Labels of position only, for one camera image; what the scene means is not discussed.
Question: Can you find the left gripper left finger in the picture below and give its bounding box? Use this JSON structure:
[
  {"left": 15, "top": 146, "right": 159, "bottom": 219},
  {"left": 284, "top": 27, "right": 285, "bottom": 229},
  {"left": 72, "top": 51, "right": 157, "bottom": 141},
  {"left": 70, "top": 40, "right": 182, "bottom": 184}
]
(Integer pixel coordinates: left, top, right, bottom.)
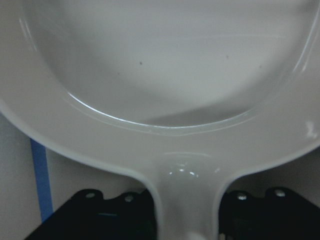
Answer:
[{"left": 26, "top": 189, "right": 158, "bottom": 240}]

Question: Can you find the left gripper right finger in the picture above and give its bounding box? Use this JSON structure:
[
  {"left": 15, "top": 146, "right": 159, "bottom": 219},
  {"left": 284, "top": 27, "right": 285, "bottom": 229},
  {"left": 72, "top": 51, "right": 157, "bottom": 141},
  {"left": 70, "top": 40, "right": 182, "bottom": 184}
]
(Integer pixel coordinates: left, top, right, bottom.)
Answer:
[{"left": 218, "top": 187, "right": 320, "bottom": 240}]

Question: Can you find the beige plastic dustpan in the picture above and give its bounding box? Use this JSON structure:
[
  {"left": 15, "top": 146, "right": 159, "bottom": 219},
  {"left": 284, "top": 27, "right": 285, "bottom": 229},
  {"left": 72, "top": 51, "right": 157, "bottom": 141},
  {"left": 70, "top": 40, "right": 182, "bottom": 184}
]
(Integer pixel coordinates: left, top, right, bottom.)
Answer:
[{"left": 0, "top": 0, "right": 320, "bottom": 240}]

